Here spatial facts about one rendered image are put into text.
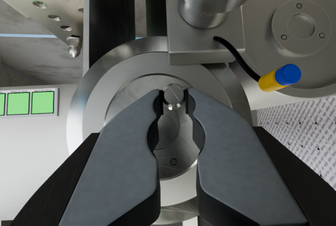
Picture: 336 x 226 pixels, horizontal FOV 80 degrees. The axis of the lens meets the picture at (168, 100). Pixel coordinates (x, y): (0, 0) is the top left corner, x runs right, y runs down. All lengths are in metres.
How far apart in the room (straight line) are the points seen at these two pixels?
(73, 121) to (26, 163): 0.43
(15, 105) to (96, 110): 0.46
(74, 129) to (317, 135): 0.26
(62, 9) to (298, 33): 0.38
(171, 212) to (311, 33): 0.18
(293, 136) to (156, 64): 0.23
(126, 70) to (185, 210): 0.11
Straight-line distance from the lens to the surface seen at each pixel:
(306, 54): 0.20
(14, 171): 0.62
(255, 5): 0.20
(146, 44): 0.17
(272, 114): 0.38
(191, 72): 0.16
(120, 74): 0.16
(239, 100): 0.17
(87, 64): 0.19
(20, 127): 0.61
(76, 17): 0.47
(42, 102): 0.58
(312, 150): 0.30
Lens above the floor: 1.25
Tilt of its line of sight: 7 degrees down
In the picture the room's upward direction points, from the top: 178 degrees clockwise
